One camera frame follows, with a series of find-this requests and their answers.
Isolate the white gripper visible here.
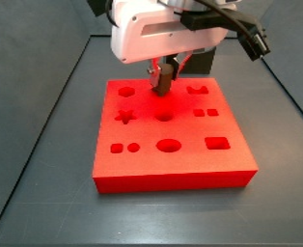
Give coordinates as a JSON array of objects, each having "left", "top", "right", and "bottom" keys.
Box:
[{"left": 110, "top": 0, "right": 228, "bottom": 87}]

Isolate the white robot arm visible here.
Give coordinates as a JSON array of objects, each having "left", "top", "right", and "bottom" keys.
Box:
[{"left": 86, "top": 0, "right": 228, "bottom": 92}]

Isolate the red shape-sorter board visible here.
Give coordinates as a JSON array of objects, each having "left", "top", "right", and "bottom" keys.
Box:
[{"left": 93, "top": 78, "right": 257, "bottom": 193}]

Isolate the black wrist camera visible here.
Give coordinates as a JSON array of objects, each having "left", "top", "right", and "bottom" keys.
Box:
[{"left": 180, "top": 9, "right": 270, "bottom": 61}]

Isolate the black cable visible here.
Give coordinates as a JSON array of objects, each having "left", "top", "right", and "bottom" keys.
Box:
[{"left": 193, "top": 0, "right": 253, "bottom": 37}]

